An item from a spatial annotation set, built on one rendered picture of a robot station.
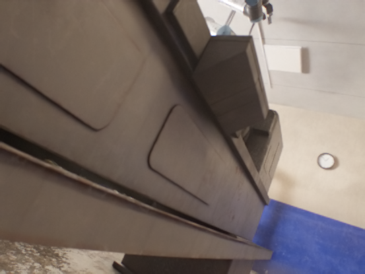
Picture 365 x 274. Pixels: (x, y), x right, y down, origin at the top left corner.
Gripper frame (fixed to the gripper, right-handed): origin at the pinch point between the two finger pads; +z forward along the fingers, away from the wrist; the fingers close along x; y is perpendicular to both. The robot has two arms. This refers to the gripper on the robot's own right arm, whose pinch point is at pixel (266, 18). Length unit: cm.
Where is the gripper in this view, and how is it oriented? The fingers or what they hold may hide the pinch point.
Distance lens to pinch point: 184.0
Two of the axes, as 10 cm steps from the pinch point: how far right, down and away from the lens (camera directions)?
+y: -8.5, 5.1, 1.4
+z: 3.9, 4.2, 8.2
